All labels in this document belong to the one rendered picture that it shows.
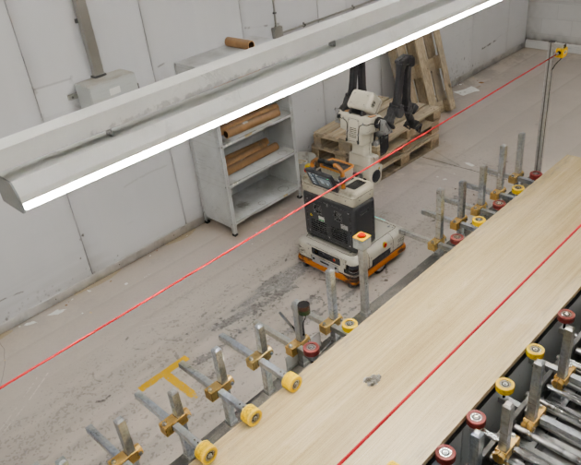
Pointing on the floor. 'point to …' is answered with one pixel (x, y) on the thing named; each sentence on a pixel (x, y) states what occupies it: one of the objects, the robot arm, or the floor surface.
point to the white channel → (177, 88)
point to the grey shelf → (216, 206)
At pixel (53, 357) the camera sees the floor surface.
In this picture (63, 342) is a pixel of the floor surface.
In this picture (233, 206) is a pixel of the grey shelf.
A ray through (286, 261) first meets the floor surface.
